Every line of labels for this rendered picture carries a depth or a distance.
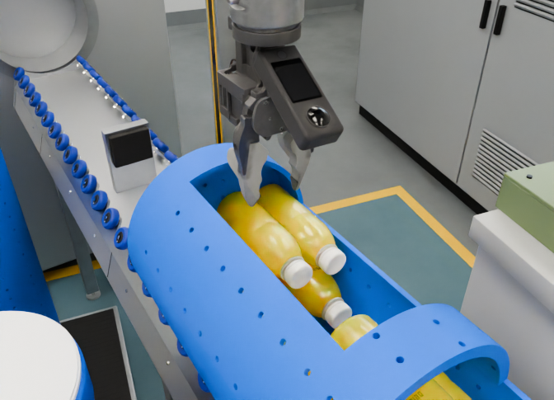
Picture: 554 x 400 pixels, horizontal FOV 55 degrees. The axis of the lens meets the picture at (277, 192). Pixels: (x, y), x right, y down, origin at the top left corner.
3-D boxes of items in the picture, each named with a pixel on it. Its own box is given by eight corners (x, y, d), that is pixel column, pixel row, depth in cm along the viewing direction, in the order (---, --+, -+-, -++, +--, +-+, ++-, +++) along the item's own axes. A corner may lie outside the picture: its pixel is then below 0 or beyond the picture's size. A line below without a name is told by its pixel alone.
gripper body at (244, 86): (271, 103, 67) (271, 4, 60) (312, 131, 61) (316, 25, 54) (217, 118, 64) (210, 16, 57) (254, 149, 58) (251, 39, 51)
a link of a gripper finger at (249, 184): (233, 186, 68) (247, 119, 64) (257, 210, 64) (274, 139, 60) (212, 189, 66) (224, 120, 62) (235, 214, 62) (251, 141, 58)
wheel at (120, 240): (128, 223, 106) (119, 221, 105) (136, 236, 103) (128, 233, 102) (118, 242, 107) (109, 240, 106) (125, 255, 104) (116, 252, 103)
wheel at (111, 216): (115, 204, 112) (107, 202, 110) (123, 216, 108) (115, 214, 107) (105, 223, 112) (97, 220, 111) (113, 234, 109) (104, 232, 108)
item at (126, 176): (153, 176, 129) (144, 118, 120) (160, 183, 126) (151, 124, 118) (113, 188, 125) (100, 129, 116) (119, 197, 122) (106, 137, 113)
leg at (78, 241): (98, 289, 227) (64, 162, 191) (102, 297, 223) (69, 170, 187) (84, 294, 224) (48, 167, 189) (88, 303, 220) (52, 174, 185)
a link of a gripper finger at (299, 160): (293, 161, 72) (279, 104, 65) (319, 182, 68) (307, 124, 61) (274, 172, 71) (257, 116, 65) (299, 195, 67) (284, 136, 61)
